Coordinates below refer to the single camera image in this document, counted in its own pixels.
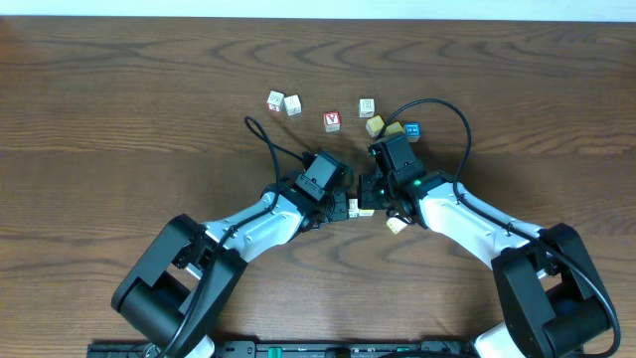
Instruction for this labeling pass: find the blue top block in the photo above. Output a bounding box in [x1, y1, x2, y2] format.
[403, 122, 421, 142]

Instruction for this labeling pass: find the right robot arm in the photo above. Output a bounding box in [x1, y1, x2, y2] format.
[358, 133, 620, 357]

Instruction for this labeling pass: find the plain white block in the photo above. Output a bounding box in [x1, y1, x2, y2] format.
[283, 94, 302, 115]

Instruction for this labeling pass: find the white block red side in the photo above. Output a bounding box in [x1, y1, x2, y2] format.
[266, 90, 285, 112]

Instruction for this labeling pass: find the yellow block letter B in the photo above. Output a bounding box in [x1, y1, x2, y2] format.
[385, 122, 404, 135]

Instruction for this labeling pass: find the right black cable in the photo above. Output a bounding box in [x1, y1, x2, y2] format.
[377, 97, 622, 358]

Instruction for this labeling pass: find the white ladybug block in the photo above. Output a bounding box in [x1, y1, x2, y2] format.
[386, 217, 409, 235]

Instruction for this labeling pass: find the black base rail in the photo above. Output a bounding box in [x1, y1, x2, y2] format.
[86, 340, 478, 358]

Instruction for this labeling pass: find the yellow block letter O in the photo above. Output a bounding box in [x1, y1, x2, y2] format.
[358, 209, 375, 217]

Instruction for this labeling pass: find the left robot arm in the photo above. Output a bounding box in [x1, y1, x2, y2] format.
[111, 151, 353, 357]

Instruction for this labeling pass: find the yellow block with plane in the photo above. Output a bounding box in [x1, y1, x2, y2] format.
[366, 115, 385, 138]

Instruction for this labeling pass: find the left black cable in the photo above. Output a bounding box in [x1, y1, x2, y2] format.
[153, 115, 307, 358]

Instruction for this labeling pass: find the white block blue X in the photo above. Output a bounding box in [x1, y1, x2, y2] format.
[359, 98, 376, 118]

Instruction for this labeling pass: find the red letter A block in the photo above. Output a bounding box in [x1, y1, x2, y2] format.
[323, 111, 341, 132]

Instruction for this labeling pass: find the white block green side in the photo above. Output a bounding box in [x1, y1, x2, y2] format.
[348, 198, 359, 218]

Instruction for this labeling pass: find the black cable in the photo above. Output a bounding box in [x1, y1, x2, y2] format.
[377, 97, 622, 358]
[153, 115, 307, 358]

